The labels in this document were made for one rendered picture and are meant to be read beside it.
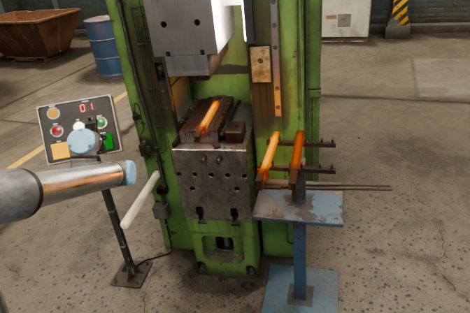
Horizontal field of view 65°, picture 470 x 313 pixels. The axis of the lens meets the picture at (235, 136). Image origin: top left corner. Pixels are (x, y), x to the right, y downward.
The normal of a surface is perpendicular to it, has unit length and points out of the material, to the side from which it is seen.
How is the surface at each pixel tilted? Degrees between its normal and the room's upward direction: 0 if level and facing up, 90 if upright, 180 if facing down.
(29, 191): 74
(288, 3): 90
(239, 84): 90
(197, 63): 90
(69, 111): 60
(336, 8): 90
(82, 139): 55
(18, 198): 81
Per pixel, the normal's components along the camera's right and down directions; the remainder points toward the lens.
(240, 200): -0.18, 0.48
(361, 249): -0.10, -0.87
